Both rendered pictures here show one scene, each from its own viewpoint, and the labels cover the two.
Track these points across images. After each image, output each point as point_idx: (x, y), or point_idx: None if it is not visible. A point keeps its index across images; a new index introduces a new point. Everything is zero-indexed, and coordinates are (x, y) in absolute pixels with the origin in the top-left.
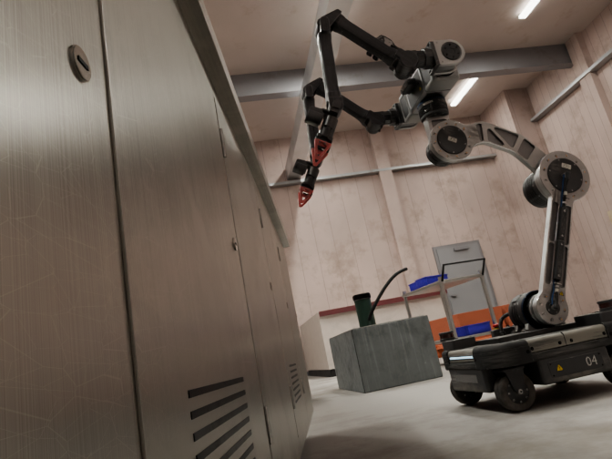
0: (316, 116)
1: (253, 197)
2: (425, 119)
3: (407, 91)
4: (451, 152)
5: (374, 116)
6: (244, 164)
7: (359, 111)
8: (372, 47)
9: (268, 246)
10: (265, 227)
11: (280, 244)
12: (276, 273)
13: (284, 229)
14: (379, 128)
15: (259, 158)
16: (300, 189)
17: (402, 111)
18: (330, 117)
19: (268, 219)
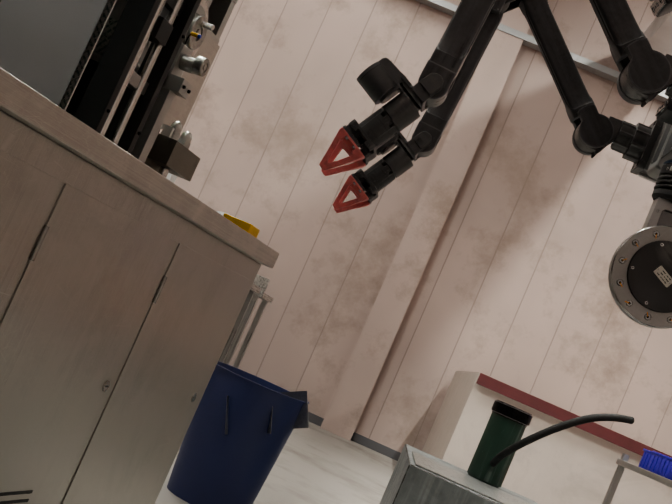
0: (380, 83)
1: (20, 209)
2: (656, 200)
3: (667, 119)
4: (640, 300)
5: (594, 122)
6: (7, 155)
7: (573, 93)
8: (596, 3)
9: (51, 289)
10: (76, 252)
11: (234, 261)
12: (70, 334)
13: (254, 239)
14: (593, 151)
15: (97, 142)
16: (347, 182)
17: (657, 147)
18: (404, 100)
19: (134, 231)
